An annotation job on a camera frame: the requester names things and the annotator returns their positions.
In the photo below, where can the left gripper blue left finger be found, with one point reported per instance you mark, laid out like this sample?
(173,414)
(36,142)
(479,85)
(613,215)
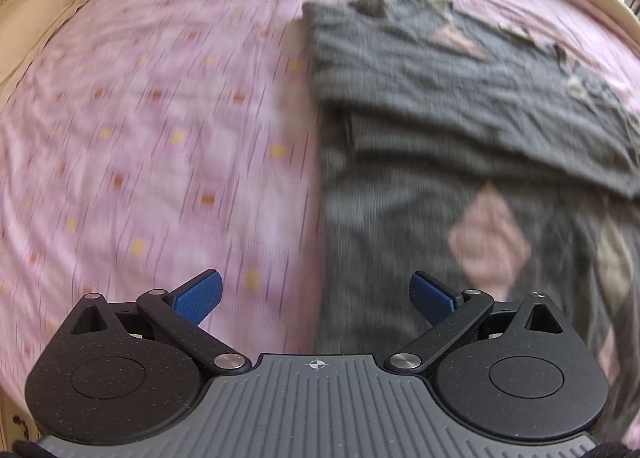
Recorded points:
(176,317)

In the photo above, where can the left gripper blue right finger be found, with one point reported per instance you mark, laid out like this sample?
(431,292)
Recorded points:
(454,319)

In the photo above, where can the grey argyle knit sweater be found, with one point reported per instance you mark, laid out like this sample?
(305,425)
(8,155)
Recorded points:
(456,147)

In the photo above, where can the pink patterned bed sheet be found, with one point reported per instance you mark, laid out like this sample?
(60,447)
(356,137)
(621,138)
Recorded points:
(154,139)

